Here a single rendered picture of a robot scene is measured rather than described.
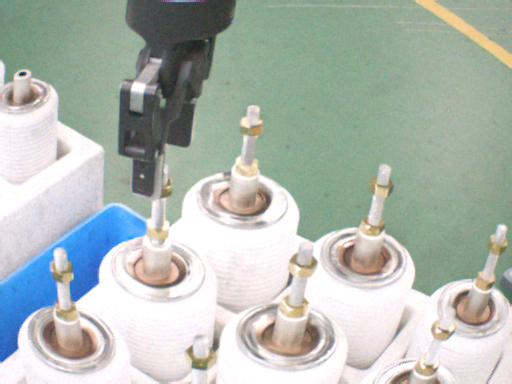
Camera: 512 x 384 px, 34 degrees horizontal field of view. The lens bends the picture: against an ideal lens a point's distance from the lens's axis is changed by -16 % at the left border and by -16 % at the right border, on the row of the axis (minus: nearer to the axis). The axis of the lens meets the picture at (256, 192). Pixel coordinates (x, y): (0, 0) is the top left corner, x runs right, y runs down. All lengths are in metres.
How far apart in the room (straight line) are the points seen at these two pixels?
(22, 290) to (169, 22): 0.44
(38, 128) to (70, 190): 0.09
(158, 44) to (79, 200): 0.44
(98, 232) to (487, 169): 0.66
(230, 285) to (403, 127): 0.70
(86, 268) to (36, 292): 0.09
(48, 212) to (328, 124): 0.59
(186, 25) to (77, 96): 0.88
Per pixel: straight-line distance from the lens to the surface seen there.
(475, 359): 0.73
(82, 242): 0.99
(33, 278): 0.95
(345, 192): 1.28
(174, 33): 0.58
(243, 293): 0.81
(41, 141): 0.95
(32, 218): 0.94
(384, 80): 1.58
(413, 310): 0.84
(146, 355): 0.74
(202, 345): 0.55
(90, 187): 1.00
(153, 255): 0.71
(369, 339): 0.78
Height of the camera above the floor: 0.73
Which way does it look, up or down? 36 degrees down
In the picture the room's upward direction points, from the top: 8 degrees clockwise
